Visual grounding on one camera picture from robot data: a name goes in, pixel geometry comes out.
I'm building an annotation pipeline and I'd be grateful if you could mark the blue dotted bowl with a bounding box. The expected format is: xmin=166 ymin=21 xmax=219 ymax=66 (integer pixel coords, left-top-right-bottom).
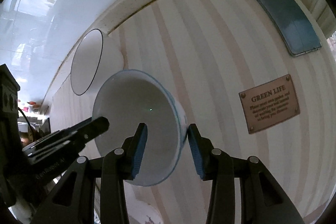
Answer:
xmin=92 ymin=69 xmax=188 ymax=186

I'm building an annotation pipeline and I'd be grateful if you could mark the brown leather label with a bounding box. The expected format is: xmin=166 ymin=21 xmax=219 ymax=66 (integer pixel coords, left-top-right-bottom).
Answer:
xmin=239 ymin=74 xmax=300 ymax=134

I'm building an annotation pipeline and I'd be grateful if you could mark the blue smartphone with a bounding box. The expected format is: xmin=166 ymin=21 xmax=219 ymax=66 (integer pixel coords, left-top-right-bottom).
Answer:
xmin=256 ymin=0 xmax=322 ymax=57

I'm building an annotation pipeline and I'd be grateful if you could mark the black cable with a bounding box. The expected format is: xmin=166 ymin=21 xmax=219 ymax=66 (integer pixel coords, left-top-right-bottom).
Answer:
xmin=16 ymin=107 xmax=36 ymax=140

